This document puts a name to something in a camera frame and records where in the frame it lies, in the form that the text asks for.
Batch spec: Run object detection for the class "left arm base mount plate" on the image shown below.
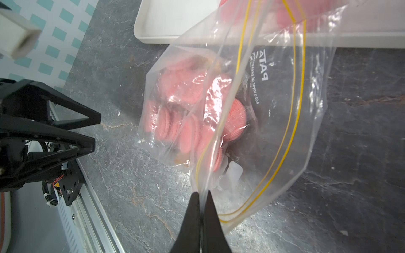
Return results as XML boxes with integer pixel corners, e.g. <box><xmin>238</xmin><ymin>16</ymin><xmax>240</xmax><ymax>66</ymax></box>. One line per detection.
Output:
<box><xmin>42</xmin><ymin>160</ymin><xmax>85</xmax><ymax>207</ymax></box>

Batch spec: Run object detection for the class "white plastic tray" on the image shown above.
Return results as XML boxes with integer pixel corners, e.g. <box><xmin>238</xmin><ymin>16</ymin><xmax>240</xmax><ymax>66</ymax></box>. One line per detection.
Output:
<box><xmin>134</xmin><ymin>1</ymin><xmax>405</xmax><ymax>48</ymax></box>

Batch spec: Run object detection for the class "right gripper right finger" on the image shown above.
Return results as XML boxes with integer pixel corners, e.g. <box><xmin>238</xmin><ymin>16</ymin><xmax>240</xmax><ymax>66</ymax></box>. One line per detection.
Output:
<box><xmin>201</xmin><ymin>191</ymin><xmax>232</xmax><ymax>253</ymax></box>

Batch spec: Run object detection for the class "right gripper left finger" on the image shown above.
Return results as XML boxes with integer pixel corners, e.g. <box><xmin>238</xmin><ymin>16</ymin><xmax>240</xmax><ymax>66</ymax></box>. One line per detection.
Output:
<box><xmin>170</xmin><ymin>192</ymin><xmax>201</xmax><ymax>253</ymax></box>

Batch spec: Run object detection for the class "pile of pink cookies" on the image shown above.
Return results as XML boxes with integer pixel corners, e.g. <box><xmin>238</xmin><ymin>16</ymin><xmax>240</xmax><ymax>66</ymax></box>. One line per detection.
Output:
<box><xmin>218</xmin><ymin>1</ymin><xmax>339</xmax><ymax>32</ymax></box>

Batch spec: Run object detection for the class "ziploc bag with pink cookies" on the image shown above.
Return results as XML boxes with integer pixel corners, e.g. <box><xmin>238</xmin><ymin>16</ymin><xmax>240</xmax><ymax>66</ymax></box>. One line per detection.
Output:
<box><xmin>138</xmin><ymin>1</ymin><xmax>349</xmax><ymax>233</ymax></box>

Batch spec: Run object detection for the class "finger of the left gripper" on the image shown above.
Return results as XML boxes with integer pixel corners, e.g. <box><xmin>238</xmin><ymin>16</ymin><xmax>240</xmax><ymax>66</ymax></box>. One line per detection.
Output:
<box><xmin>1</xmin><ymin>115</ymin><xmax>96</xmax><ymax>191</ymax></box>
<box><xmin>1</xmin><ymin>79</ymin><xmax>101</xmax><ymax>130</ymax></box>

